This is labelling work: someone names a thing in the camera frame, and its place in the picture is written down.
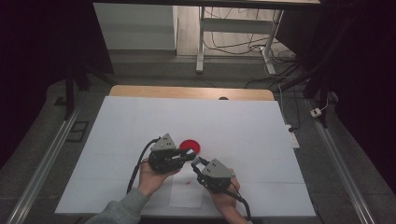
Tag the white cabinet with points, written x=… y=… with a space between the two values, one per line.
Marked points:
x=134 y=26

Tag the black metal stand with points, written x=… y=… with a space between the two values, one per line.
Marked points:
x=323 y=102
x=69 y=99

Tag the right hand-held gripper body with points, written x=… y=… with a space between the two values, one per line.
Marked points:
x=214 y=182

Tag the dark curtain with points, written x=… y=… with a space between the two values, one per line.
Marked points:
x=367 y=62
x=31 y=62

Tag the person's right hand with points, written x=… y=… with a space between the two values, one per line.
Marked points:
x=225 y=202

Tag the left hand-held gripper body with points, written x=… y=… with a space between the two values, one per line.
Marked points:
x=162 y=160

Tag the desk with white legs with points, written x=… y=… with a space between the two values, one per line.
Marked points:
x=200 y=46

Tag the round red ink pad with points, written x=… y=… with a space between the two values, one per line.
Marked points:
x=190 y=144

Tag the large white table cover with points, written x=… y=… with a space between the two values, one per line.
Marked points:
x=249 y=124

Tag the white power strip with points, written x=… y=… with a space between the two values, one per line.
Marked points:
x=294 y=140

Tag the aluminium floor rail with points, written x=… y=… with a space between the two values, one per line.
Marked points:
x=342 y=171
x=47 y=161

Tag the person's left hand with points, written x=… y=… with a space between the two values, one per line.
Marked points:
x=152 y=180

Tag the small white adapter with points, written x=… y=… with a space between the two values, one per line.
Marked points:
x=316 y=112

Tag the small blue stamp cap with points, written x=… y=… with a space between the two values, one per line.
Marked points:
x=196 y=160

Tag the small black floor plate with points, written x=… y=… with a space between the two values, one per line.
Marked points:
x=60 y=101

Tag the white paper sheet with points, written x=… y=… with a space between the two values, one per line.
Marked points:
x=186 y=196

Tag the black table grommet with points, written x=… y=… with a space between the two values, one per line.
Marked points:
x=223 y=98

